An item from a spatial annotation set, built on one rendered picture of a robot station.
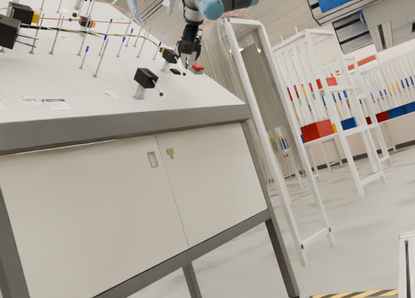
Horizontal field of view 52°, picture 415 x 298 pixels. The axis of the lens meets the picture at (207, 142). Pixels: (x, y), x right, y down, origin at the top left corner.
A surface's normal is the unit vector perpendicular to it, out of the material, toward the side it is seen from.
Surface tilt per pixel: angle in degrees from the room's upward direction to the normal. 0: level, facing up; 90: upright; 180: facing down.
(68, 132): 90
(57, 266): 90
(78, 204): 90
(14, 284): 90
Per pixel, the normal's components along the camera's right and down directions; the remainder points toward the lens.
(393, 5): -0.42, 0.05
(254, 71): -0.69, 0.15
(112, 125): 0.75, -0.29
